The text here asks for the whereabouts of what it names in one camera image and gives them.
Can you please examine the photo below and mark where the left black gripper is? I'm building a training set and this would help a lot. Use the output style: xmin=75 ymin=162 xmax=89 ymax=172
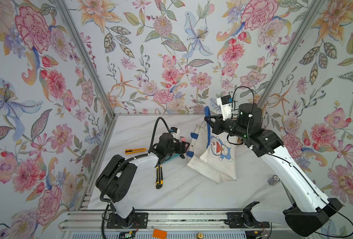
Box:
xmin=163 ymin=140 xmax=190 ymax=157

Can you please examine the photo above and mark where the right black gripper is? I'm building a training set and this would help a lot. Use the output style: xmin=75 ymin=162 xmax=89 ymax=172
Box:
xmin=207 ymin=116 xmax=252 ymax=144

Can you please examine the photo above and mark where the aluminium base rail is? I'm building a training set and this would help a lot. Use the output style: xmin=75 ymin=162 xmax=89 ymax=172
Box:
xmin=58 ymin=210 xmax=290 ymax=232

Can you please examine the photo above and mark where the orange tag on rail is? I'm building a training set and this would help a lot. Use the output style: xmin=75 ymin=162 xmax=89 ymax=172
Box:
xmin=153 ymin=229 xmax=167 ymax=239

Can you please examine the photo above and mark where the black yellow utility knife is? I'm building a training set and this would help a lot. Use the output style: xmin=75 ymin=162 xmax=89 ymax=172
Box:
xmin=155 ymin=165 xmax=163 ymax=189

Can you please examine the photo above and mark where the white Doraemon canvas pouch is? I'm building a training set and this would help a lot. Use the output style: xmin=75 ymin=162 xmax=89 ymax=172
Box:
xmin=186 ymin=121 xmax=237 ymax=184

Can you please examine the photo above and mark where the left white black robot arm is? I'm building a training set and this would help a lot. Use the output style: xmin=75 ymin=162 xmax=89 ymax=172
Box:
xmin=95 ymin=132 xmax=190 ymax=228

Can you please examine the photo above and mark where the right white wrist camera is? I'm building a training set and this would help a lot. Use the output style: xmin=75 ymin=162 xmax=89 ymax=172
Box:
xmin=216 ymin=95 xmax=233 ymax=120

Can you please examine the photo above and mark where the small tape roll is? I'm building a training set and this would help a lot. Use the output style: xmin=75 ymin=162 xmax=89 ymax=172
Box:
xmin=268 ymin=175 xmax=281 ymax=186

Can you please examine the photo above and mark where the teal art knife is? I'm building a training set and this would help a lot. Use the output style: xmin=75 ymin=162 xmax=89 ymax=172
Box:
xmin=162 ymin=154 xmax=184 ymax=165

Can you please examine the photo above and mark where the yellow slim art knife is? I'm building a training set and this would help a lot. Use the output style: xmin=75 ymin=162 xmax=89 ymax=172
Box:
xmin=125 ymin=148 xmax=147 ymax=154

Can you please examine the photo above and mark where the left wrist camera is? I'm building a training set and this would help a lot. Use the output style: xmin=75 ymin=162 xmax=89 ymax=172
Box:
xmin=170 ymin=126 xmax=180 ymax=139

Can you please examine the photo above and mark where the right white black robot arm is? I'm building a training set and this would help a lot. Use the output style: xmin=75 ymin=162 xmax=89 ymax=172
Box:
xmin=204 ymin=103 xmax=342 ymax=237

